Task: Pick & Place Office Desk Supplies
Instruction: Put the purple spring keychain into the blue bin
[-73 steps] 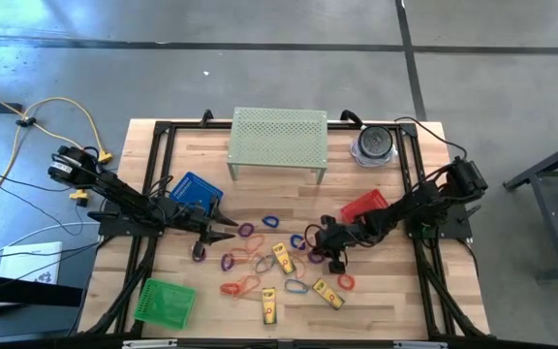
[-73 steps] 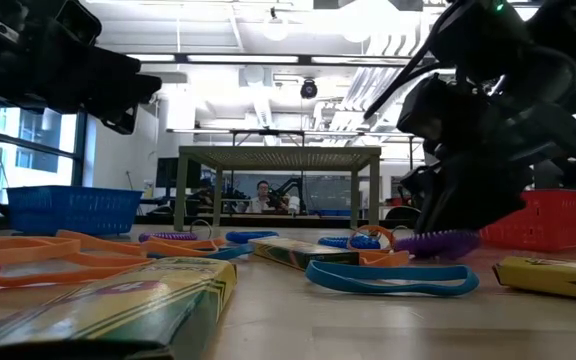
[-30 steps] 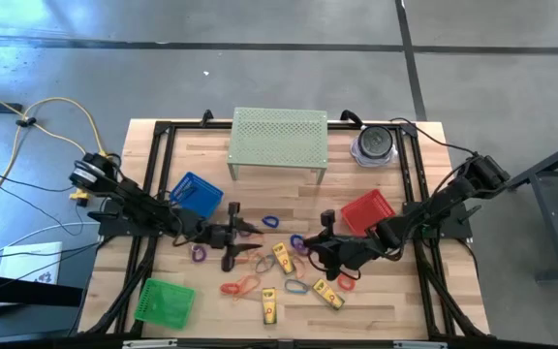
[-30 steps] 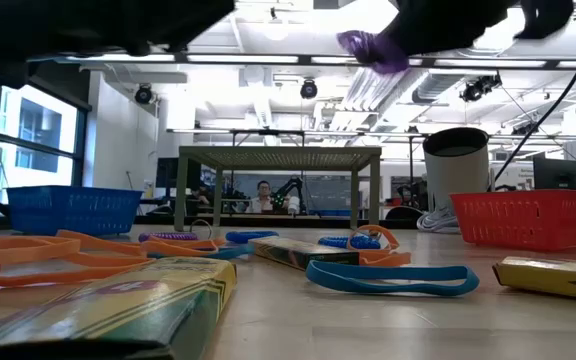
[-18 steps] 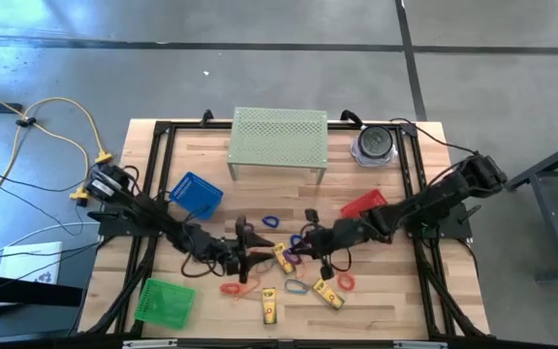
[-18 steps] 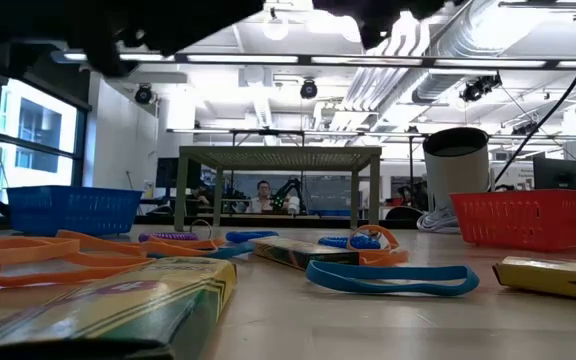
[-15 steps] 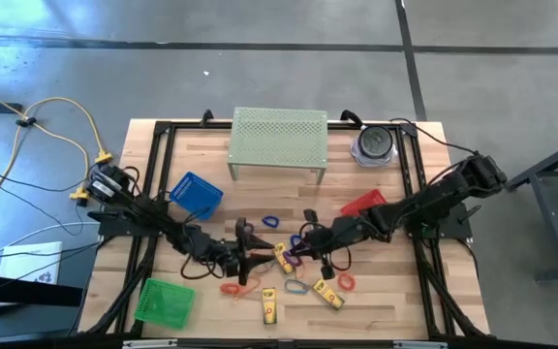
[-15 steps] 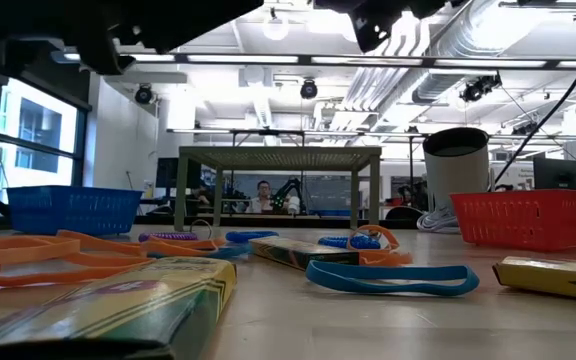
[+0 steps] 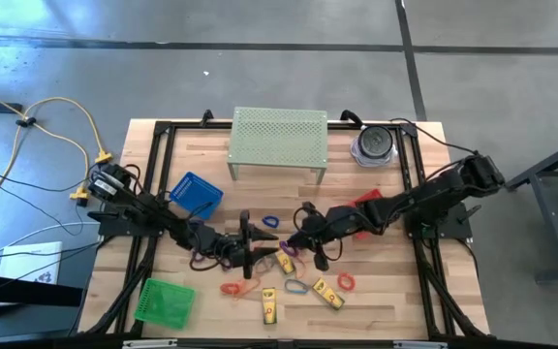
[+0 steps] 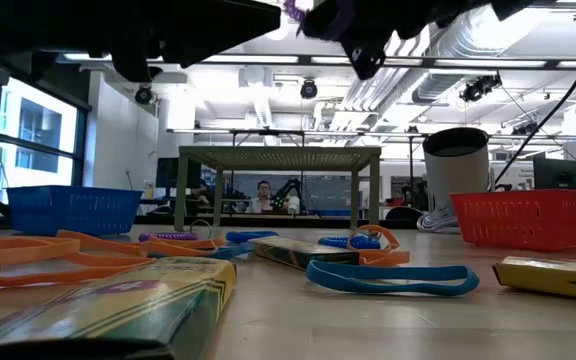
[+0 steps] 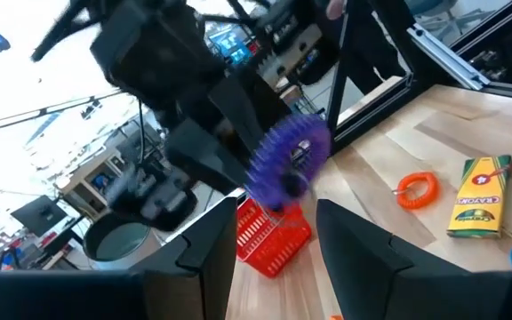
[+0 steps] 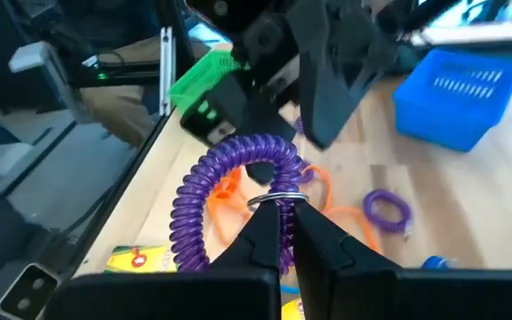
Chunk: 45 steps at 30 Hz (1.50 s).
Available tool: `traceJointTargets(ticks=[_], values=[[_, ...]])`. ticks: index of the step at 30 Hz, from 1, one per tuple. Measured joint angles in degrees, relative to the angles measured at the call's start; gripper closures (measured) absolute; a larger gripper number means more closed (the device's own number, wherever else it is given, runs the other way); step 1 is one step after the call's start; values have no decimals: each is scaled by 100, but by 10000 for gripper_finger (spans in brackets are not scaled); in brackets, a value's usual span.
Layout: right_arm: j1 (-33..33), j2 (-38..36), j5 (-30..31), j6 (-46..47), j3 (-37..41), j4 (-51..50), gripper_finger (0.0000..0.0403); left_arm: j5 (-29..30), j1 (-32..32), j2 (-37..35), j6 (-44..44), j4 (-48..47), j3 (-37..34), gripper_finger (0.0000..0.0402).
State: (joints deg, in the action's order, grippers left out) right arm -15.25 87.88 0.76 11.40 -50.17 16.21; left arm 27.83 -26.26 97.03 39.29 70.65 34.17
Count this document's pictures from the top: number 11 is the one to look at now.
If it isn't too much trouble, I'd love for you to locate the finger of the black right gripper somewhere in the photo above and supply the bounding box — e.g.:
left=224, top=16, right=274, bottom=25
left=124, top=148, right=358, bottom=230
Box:
left=205, top=66, right=293, bottom=153
left=164, top=118, right=251, bottom=197

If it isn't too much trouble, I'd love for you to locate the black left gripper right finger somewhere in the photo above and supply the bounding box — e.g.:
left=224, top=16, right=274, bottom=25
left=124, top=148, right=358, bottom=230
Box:
left=316, top=198, right=512, bottom=320

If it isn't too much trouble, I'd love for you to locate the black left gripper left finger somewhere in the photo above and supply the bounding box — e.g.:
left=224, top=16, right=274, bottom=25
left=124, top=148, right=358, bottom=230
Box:
left=0, top=196, right=238, bottom=320

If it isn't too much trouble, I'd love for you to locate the orange coil wristband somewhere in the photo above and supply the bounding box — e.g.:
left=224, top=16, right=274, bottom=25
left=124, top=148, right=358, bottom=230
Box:
left=391, top=172, right=441, bottom=211

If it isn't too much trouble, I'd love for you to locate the grey office chair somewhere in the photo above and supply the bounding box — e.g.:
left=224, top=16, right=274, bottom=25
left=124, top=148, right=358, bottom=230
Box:
left=404, top=0, right=488, bottom=32

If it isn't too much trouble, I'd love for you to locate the lit computer screen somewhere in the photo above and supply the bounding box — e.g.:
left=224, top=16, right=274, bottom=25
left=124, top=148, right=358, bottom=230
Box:
left=206, top=24, right=255, bottom=66

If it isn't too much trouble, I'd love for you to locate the red plastic basket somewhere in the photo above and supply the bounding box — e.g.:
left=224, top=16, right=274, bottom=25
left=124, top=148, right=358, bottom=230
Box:
left=236, top=197, right=313, bottom=279

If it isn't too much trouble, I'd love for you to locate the beige shelf unit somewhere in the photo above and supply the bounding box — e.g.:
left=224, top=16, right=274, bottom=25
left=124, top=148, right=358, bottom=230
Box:
left=60, top=150, right=126, bottom=210

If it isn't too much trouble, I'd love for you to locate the yellow green crayon box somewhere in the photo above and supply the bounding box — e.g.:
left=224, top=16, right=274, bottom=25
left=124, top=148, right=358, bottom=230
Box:
left=446, top=154, right=512, bottom=239

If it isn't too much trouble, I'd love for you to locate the person's hand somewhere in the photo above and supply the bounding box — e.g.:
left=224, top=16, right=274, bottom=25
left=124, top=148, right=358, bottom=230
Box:
left=325, top=0, right=347, bottom=21

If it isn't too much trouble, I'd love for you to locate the person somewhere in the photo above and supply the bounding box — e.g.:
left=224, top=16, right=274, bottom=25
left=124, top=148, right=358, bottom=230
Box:
left=324, top=0, right=411, bottom=95

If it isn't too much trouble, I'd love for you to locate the black computer monitor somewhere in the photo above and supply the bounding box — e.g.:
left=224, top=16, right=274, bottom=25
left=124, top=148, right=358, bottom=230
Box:
left=10, top=195, right=68, bottom=237

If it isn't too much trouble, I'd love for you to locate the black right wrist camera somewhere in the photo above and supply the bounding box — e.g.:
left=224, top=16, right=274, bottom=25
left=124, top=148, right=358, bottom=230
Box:
left=107, top=164, right=198, bottom=232

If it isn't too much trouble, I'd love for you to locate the silver metal bracket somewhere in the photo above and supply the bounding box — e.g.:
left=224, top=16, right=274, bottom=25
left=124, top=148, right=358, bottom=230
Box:
left=405, top=22, right=492, bottom=92

